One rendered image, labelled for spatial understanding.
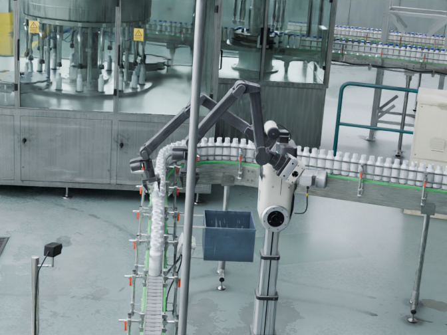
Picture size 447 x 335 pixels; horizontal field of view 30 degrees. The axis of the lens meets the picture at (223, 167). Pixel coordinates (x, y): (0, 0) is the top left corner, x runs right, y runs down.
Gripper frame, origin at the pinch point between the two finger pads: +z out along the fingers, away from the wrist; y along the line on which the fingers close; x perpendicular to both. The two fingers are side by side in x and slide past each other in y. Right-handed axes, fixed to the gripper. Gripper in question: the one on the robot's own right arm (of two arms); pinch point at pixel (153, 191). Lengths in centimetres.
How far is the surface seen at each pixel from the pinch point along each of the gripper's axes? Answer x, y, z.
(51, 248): 142, 33, -32
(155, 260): 74, 0, 12
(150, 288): 87, 4, 20
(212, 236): -10.2, -27.8, 39.2
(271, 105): -495, -112, 90
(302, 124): -495, -145, 120
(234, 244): -10, -40, 47
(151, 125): -305, 16, 37
